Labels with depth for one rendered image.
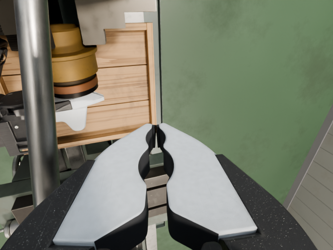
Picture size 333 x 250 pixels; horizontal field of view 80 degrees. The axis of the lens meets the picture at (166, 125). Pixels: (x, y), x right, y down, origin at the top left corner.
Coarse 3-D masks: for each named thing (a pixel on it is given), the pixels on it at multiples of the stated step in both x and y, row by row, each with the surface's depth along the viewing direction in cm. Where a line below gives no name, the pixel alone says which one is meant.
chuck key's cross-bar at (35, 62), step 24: (24, 0) 8; (24, 24) 8; (48, 24) 8; (24, 48) 8; (48, 48) 9; (24, 72) 8; (48, 72) 9; (24, 96) 8; (48, 96) 9; (48, 120) 9; (48, 144) 9; (48, 168) 9; (48, 192) 9
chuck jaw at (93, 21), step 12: (84, 0) 25; (96, 0) 26; (108, 0) 26; (120, 0) 26; (132, 0) 27; (144, 0) 27; (84, 12) 26; (96, 12) 26; (108, 12) 27; (120, 12) 27; (84, 24) 27; (96, 24) 27; (108, 24) 27; (120, 24) 28; (84, 36) 27; (96, 36) 28
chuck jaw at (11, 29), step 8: (0, 0) 19; (8, 0) 20; (0, 8) 19; (8, 8) 20; (0, 16) 19; (8, 16) 20; (0, 24) 19; (8, 24) 20; (0, 32) 20; (8, 32) 20; (8, 40) 24; (16, 40) 23; (16, 48) 24
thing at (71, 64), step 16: (64, 32) 26; (80, 32) 28; (64, 48) 27; (80, 48) 28; (96, 48) 30; (64, 64) 27; (80, 64) 28; (96, 64) 31; (64, 80) 28; (80, 80) 29; (96, 80) 32; (64, 96) 30; (80, 96) 30
